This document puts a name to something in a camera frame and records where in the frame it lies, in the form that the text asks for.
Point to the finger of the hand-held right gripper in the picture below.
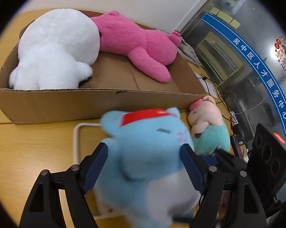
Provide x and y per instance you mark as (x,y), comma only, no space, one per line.
(208,159)
(228,158)

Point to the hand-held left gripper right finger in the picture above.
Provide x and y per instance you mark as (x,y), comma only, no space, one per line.
(191,168)

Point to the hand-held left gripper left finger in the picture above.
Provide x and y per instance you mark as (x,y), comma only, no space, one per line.
(95,168)

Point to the pink pig plush toy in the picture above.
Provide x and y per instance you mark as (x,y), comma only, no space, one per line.
(211,135)

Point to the blue cat plush toy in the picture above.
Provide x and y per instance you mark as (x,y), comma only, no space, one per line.
(145,152)

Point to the brown cardboard box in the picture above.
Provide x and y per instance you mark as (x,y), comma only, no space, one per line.
(62,104)

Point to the black adapter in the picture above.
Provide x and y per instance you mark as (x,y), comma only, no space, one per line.
(239,130)

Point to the blue banner strip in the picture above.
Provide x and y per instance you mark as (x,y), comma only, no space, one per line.
(252,61)

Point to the red round window sticker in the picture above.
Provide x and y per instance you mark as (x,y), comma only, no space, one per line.
(285,52)

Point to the grey cloth bag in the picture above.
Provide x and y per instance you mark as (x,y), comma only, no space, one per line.
(188,52)

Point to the white plush toy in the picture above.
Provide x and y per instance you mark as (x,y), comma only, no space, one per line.
(57,45)

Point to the row of yellow sticky notes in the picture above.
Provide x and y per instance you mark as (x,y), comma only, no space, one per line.
(224,16)

